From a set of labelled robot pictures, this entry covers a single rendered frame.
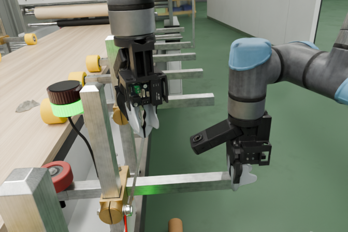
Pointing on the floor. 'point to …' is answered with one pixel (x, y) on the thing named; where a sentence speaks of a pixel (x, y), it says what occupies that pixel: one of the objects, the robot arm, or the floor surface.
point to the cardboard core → (175, 225)
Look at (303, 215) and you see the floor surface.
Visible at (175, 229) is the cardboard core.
